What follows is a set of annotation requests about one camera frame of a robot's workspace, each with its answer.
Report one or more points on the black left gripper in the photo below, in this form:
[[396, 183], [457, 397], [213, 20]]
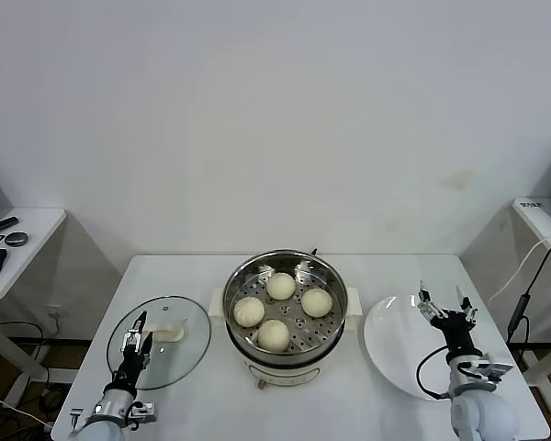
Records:
[[134, 367]]

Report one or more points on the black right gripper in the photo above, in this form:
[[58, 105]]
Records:
[[457, 331]]

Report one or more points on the white steamed baozi bun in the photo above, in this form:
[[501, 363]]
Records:
[[316, 303], [249, 312], [281, 286], [273, 335]]

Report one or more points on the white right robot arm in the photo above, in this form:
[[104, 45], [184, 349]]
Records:
[[482, 418]]

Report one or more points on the stainless steel steamer basket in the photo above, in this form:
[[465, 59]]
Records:
[[323, 335]]

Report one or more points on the white round plate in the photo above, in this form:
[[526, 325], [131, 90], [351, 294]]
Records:
[[390, 340]]

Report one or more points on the white power strip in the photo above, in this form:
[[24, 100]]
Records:
[[55, 311]]

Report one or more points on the white side desk with label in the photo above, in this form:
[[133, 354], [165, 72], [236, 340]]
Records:
[[530, 220]]

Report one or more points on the black text label sticker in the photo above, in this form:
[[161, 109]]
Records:
[[531, 205]]

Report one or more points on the cream electric cooker pot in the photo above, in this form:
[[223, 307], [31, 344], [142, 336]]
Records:
[[280, 369]]

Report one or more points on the white side desk with devices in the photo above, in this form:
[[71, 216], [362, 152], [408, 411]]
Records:
[[32, 239]]

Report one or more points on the round grey puck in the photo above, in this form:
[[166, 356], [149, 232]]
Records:
[[16, 238]]

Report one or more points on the black remote control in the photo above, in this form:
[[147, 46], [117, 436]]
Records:
[[3, 223]]

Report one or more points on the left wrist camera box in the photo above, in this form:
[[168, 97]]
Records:
[[144, 410]]

